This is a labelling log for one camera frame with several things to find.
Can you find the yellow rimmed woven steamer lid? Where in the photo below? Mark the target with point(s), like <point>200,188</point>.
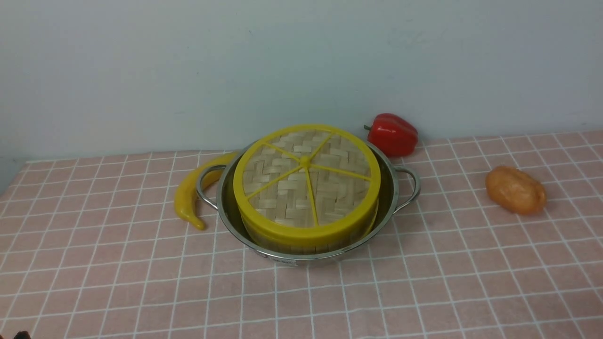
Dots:
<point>307,172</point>

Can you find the yellow rimmed bamboo steamer basket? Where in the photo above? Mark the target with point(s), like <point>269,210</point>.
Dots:
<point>309,239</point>

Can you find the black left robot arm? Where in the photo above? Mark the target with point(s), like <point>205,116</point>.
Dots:
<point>22,335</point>

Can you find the red toy bell pepper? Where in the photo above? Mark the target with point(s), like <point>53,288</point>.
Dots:
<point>393,135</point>

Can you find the yellow toy banana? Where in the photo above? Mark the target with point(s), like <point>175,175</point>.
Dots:
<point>186,195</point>

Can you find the orange toy potato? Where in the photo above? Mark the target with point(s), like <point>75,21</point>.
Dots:
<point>515,190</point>

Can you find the pink checkered tablecloth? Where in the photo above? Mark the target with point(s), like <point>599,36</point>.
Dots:
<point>91,248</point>

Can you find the stainless steel two-handled pot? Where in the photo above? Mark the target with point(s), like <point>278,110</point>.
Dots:
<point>214,187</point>

